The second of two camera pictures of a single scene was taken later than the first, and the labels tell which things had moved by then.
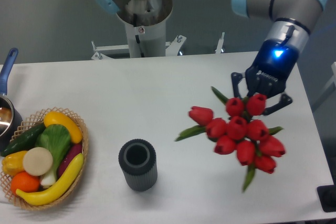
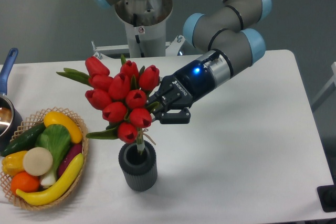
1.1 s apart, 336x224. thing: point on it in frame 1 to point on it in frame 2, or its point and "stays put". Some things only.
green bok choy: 56,139 stays put
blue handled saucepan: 11,118 stays put
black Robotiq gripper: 275,61 to 180,90
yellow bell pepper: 12,163 stays put
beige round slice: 38,161 stays put
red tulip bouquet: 242,132 to 123,95
